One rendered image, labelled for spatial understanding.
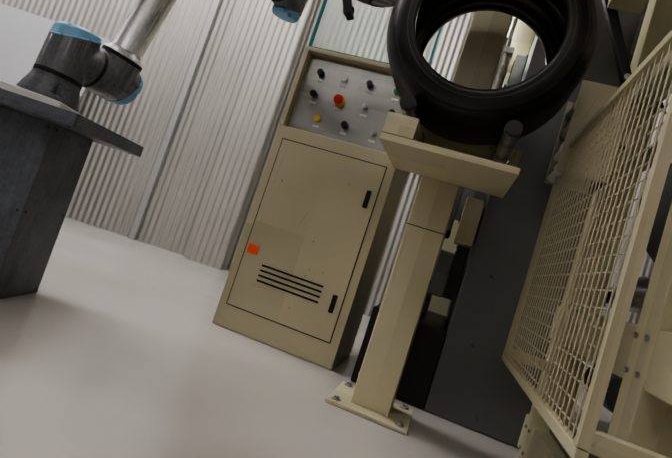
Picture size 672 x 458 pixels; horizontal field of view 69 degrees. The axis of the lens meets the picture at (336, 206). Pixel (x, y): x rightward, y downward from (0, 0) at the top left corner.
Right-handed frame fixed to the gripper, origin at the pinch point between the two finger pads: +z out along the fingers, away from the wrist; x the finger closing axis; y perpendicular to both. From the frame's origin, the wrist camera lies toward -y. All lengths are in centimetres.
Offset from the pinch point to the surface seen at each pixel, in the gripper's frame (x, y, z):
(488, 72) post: 25.3, 0.2, 31.9
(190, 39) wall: 215, 24, -224
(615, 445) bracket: -60, -80, 77
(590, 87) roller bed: 18, 3, 63
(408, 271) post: 25, -72, 35
